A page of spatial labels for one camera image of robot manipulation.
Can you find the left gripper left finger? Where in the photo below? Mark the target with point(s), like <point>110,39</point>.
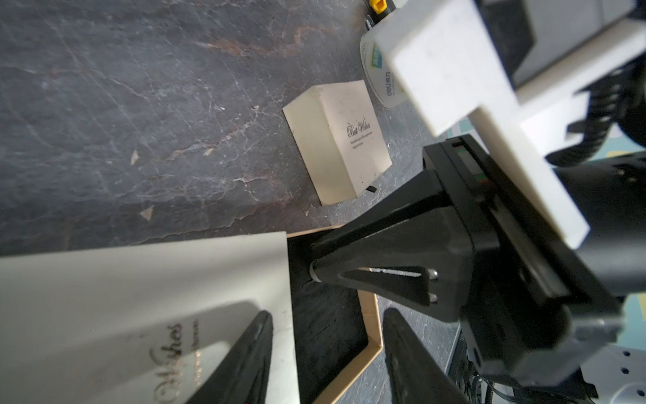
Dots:
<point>242,376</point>

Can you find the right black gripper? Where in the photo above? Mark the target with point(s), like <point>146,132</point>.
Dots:
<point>460,242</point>

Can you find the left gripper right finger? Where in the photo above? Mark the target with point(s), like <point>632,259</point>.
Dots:
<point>414,375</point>

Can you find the cream tan-drawer jewelry box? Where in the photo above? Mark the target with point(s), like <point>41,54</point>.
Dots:
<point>151,323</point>

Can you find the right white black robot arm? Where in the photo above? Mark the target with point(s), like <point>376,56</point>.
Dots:
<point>530,37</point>

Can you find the clear tape roll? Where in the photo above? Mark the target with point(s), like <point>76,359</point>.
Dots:
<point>378,74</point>

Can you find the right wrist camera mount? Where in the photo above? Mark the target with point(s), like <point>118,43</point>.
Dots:
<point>445,61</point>

